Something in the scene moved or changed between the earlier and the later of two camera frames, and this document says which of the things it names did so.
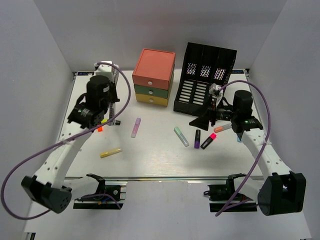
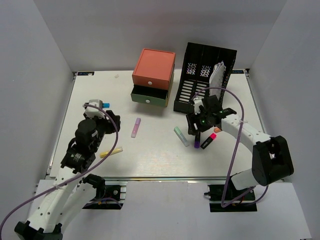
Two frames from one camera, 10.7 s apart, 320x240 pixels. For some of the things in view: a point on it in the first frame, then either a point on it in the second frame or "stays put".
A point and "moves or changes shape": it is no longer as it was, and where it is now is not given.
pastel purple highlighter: x=136 y=127 stays put
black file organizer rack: x=203 y=65 stays put
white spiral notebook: x=113 y=72 to x=216 y=80
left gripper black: x=113 y=86 to x=111 y=127
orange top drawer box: x=155 y=69 stays put
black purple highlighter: x=197 y=139 stays put
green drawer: x=150 y=91 moves or changes shape
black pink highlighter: x=212 y=137 stays put
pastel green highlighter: x=181 y=136 stays put
